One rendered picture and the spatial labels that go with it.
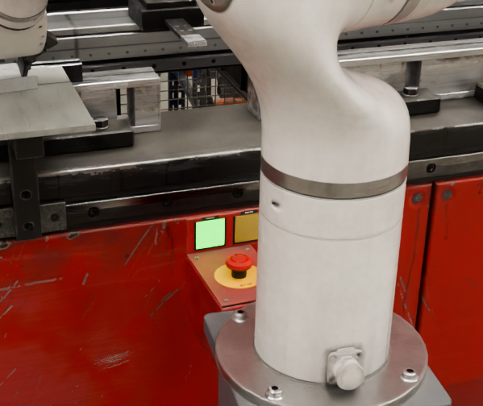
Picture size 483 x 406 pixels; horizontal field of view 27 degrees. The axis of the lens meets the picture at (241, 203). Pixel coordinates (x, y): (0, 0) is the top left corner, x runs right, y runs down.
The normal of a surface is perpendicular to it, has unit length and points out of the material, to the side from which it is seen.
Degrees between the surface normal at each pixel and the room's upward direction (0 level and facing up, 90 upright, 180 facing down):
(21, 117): 0
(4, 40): 131
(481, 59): 90
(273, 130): 95
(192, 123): 0
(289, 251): 90
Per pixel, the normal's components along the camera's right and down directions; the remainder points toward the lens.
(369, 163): 0.33, 0.41
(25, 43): 0.37, 0.89
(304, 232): -0.41, 0.40
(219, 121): 0.02, -0.90
